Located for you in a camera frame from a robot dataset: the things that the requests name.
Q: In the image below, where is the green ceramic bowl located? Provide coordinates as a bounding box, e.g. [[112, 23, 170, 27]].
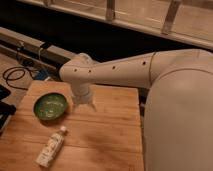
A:
[[33, 92, 68, 121]]

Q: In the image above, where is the blue box on floor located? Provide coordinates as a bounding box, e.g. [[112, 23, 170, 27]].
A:
[[33, 70, 50, 81]]

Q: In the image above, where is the black equipment at left edge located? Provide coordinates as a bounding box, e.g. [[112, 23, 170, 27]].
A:
[[0, 84, 16, 135]]

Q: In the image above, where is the glass railing with metal posts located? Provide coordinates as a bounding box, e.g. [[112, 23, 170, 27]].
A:
[[18, 0, 213, 50]]

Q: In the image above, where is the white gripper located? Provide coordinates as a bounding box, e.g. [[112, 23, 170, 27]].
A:
[[71, 84, 97, 112]]

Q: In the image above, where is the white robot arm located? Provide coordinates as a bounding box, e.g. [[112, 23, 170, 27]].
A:
[[59, 49, 213, 171]]

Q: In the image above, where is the white plastic bottle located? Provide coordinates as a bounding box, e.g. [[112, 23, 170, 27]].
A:
[[36, 126, 67, 167]]

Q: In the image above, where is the black coiled cable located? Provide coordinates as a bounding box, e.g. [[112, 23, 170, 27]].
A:
[[2, 66, 37, 90]]

